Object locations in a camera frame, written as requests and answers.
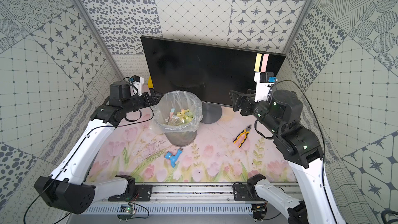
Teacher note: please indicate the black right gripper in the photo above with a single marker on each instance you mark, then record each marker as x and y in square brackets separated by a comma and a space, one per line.
[248, 99]

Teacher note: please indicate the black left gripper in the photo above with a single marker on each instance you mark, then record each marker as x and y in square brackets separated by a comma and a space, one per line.
[147, 99]

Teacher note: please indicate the yellow sticky note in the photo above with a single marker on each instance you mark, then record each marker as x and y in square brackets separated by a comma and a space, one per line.
[258, 62]

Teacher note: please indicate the pink sticky note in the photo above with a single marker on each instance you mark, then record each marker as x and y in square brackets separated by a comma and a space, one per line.
[264, 62]

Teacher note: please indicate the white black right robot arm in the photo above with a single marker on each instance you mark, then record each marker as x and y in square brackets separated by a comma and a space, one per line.
[301, 148]

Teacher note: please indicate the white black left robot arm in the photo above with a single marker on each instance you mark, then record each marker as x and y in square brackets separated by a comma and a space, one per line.
[66, 188]

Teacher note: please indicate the yellow object behind monitor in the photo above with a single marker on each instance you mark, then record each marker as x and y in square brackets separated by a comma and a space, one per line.
[150, 83]

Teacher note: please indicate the grey round monitor stand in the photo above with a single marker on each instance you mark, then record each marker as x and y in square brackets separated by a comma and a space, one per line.
[211, 113]

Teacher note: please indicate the discarded sticky notes pile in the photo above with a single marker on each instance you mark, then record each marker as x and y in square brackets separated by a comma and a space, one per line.
[179, 118]

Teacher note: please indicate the black AOC computer monitor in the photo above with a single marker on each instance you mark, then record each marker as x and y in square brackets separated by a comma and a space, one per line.
[210, 72]

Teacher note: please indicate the clear plastic bin liner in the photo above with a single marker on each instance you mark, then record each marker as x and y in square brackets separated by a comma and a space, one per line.
[178, 100]

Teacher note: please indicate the yellow black pliers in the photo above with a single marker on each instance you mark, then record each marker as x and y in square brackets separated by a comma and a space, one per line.
[242, 136]

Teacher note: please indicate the grey trash bin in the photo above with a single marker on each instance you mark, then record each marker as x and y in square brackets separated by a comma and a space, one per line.
[181, 139]

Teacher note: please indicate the blue toy drill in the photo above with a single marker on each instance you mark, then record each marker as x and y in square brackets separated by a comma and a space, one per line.
[173, 158]

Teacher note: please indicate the right circuit board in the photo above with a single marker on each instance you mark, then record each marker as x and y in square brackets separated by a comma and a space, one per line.
[259, 211]

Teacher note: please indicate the circuit board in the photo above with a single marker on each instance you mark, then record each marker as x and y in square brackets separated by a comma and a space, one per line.
[126, 212]
[259, 211]

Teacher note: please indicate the left circuit board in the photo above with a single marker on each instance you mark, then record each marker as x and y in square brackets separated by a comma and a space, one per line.
[126, 212]

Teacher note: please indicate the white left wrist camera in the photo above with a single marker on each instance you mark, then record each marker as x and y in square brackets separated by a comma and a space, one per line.
[136, 84]

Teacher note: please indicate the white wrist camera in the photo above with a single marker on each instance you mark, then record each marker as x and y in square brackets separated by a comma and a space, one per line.
[136, 84]
[264, 82]

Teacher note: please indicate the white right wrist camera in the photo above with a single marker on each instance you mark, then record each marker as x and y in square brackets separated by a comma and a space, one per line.
[264, 82]

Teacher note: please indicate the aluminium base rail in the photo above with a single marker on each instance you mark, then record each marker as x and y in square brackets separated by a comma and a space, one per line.
[200, 198]

